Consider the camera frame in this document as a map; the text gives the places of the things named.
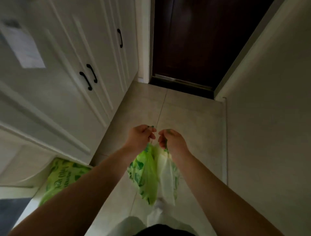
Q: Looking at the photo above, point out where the person's right hand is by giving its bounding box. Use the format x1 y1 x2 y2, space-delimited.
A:
158 129 191 159

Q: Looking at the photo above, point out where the white trash bag green print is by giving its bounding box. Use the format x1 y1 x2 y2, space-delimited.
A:
153 143 181 207

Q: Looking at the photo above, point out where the green lettered plastic bag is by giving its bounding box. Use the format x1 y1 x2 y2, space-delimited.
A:
39 158 93 207

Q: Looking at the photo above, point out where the white panelled cupboard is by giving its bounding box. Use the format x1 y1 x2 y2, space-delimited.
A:
0 0 140 188

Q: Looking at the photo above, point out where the person's left forearm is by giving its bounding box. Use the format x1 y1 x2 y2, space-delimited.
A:
7 146 136 236

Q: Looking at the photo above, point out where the person's right forearm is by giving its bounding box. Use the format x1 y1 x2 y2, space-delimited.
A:
170 150 285 236

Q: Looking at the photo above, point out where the person's black shirt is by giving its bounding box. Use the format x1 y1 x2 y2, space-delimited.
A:
135 223 197 236

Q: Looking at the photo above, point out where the person's left hand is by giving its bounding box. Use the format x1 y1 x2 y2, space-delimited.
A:
124 124 157 156

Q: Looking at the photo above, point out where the white paper note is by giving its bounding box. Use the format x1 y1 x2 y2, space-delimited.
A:
0 20 46 69

